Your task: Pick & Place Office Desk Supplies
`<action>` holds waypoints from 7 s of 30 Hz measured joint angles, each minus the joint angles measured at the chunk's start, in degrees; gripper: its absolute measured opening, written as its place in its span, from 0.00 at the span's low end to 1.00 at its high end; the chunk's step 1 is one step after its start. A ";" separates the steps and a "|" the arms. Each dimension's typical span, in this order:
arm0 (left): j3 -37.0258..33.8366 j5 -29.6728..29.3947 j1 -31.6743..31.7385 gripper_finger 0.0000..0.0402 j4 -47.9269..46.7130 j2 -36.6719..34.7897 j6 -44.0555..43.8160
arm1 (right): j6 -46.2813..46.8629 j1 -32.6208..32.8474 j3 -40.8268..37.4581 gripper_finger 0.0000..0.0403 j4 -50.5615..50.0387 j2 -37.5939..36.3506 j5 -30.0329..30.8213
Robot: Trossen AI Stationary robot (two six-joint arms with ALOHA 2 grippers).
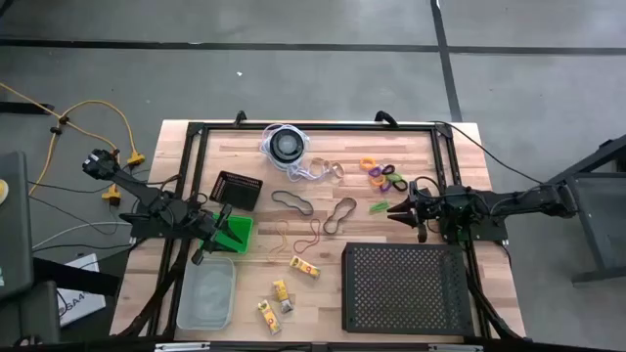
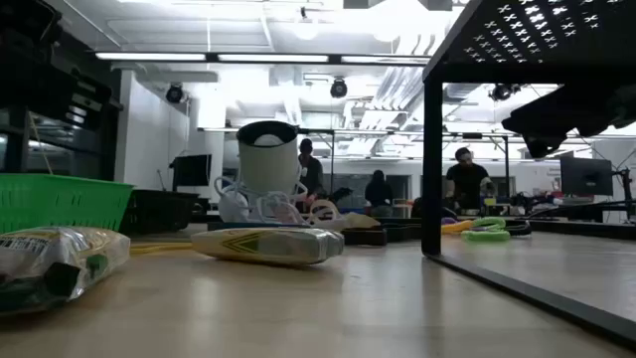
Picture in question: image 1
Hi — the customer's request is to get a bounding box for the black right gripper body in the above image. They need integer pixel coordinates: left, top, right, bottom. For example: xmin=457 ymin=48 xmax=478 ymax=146
xmin=408 ymin=178 xmax=444 ymax=244

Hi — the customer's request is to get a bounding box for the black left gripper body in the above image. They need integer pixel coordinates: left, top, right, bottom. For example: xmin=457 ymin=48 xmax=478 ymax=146
xmin=191 ymin=202 xmax=234 ymax=267

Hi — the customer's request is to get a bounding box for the dark grey rubber band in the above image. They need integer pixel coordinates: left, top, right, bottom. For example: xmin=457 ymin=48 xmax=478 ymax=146
xmin=271 ymin=190 xmax=315 ymax=217

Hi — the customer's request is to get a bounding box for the yellow rubber band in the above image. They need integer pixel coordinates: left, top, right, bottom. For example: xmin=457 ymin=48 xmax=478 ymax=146
xmin=266 ymin=219 xmax=291 ymax=261

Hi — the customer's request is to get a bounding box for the yellow crayon pack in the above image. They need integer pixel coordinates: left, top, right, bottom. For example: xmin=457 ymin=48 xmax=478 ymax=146
xmin=289 ymin=255 xmax=322 ymax=280
xmin=256 ymin=298 xmax=284 ymax=336
xmin=272 ymin=279 xmax=294 ymax=315

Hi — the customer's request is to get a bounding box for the dark brown rubber band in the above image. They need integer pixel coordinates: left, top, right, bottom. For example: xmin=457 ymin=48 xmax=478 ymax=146
xmin=322 ymin=197 xmax=358 ymax=236

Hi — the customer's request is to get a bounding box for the red rubber band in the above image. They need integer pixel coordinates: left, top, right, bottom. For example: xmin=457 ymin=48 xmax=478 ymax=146
xmin=291 ymin=217 xmax=322 ymax=255

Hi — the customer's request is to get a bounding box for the green plastic basket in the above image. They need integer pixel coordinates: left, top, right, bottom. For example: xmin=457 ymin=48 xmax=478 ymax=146
xmin=210 ymin=213 xmax=255 ymax=255

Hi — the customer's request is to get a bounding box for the black plastic basket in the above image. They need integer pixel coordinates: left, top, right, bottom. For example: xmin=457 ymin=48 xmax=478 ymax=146
xmin=208 ymin=169 xmax=264 ymax=212

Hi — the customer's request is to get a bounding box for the clear plastic bin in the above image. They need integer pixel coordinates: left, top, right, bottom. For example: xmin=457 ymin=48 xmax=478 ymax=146
xmin=175 ymin=255 xmax=238 ymax=331

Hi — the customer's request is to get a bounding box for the black perforated metal shelf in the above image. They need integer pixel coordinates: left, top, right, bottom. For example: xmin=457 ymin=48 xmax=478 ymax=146
xmin=340 ymin=241 xmax=474 ymax=336

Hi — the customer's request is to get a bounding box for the black crossbeam with silver brackets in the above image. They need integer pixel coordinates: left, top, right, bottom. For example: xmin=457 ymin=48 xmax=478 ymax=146
xmin=0 ymin=335 xmax=626 ymax=352

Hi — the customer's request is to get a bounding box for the black flat bar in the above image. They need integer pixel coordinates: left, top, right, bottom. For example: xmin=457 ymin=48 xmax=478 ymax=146
xmin=31 ymin=256 xmax=121 ymax=297

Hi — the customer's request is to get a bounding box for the white printed box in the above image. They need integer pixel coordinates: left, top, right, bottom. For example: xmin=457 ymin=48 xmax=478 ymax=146
xmin=57 ymin=252 xmax=107 ymax=328

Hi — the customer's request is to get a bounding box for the dark grey metal stand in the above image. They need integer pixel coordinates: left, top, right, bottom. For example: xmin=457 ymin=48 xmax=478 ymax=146
xmin=547 ymin=133 xmax=626 ymax=286

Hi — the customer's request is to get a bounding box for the dark grey box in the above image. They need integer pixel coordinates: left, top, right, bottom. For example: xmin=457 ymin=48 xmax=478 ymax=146
xmin=0 ymin=280 xmax=63 ymax=348

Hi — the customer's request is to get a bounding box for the dark grey case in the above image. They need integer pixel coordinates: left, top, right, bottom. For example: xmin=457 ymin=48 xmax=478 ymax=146
xmin=0 ymin=150 xmax=35 ymax=302

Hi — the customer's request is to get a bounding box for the black floor bar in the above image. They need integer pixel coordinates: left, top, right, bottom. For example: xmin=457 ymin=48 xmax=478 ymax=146
xmin=0 ymin=101 xmax=56 ymax=116

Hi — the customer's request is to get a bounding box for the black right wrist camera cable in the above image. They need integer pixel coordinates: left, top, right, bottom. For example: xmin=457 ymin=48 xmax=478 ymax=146
xmin=413 ymin=174 xmax=495 ymax=202

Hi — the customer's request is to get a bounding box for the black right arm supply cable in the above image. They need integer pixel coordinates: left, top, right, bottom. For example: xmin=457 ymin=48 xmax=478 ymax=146
xmin=429 ymin=119 xmax=545 ymax=186

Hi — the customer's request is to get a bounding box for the white lamp power cord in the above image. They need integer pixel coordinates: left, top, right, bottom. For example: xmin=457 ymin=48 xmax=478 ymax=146
xmin=258 ymin=122 xmax=319 ymax=183

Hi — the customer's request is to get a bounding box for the yellow extension cord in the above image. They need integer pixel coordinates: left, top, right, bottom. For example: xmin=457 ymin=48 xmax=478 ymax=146
xmin=0 ymin=81 xmax=147 ymax=206

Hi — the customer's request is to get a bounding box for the thin black floor cable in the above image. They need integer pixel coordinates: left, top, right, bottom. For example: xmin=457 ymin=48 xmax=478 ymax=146
xmin=28 ymin=195 xmax=133 ymax=237
xmin=26 ymin=168 xmax=151 ymax=196

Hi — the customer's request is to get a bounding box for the white floor cable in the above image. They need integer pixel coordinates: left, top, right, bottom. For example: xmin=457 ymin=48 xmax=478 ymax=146
xmin=31 ymin=221 xmax=133 ymax=250

